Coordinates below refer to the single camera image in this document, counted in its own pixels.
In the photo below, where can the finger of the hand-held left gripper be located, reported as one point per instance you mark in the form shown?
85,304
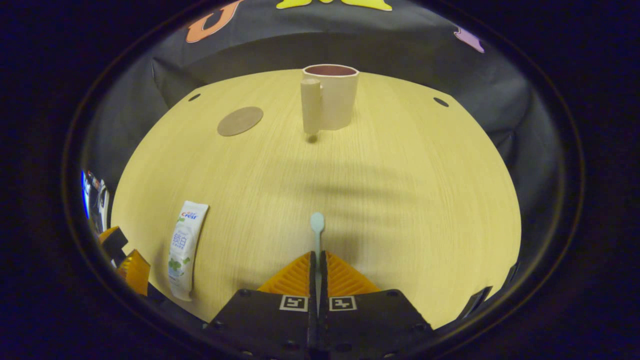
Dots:
134,272
114,245

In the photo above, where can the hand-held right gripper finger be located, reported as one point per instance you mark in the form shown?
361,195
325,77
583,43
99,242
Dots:
323,280
313,280

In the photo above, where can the white toothpaste tube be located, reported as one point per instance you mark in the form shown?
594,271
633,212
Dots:
184,245

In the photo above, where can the pale green toothbrush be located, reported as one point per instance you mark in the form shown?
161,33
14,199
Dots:
317,222

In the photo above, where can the round brown coaster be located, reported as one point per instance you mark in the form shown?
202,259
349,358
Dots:
240,121

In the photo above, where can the beige cup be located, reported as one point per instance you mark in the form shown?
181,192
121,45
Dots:
337,100

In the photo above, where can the white equipment panel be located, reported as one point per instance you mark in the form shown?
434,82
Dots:
101,205

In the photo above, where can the bright screen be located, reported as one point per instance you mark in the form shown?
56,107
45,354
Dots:
85,197

